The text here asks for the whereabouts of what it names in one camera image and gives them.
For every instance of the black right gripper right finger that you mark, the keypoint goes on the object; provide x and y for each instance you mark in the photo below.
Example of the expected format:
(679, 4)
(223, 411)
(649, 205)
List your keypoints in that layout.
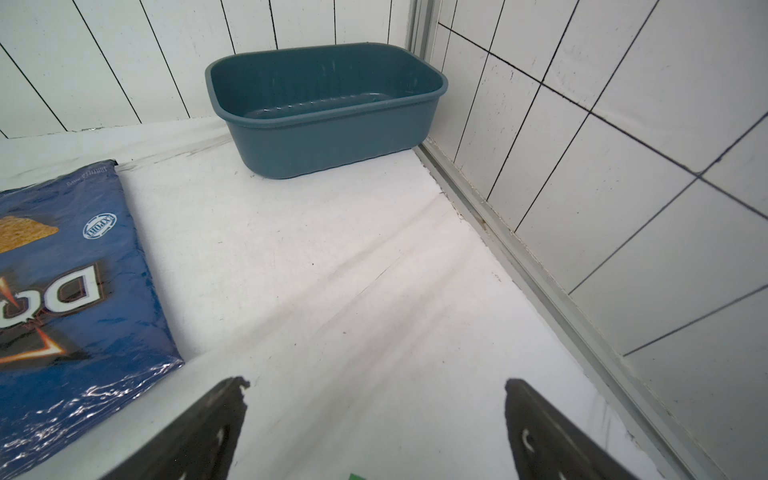
(545, 444)

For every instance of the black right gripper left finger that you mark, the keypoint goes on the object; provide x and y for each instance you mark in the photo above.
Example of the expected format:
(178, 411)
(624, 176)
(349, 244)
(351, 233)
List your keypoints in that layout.
(198, 444)

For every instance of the teal plastic storage box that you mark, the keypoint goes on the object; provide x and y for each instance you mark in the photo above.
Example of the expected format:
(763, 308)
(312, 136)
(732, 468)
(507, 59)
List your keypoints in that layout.
(298, 111)

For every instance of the blue Doritos chip bag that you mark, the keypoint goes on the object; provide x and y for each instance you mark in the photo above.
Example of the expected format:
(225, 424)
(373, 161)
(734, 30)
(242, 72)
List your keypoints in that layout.
(83, 332)

